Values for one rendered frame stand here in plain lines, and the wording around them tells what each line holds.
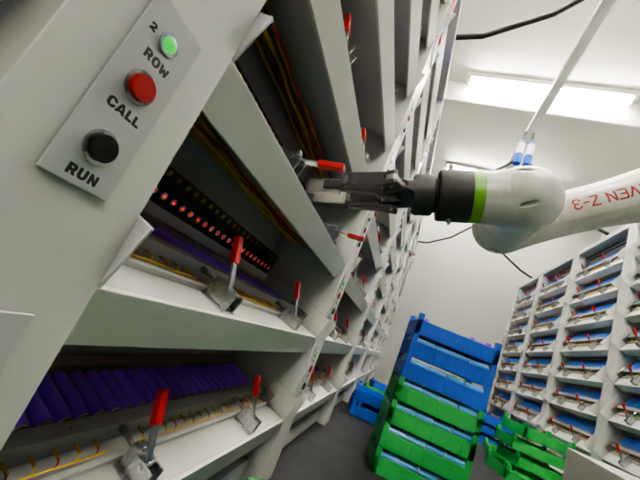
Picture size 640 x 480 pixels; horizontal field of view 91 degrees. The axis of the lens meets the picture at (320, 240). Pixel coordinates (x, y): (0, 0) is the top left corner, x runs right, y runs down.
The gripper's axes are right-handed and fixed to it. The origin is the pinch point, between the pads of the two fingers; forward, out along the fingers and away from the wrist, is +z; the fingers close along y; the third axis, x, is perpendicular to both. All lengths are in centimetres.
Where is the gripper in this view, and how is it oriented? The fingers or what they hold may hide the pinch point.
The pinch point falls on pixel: (326, 190)
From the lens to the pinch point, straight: 63.0
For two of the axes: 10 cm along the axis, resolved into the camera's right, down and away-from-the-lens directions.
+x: -1.6, 9.4, -3.1
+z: -9.6, -0.8, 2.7
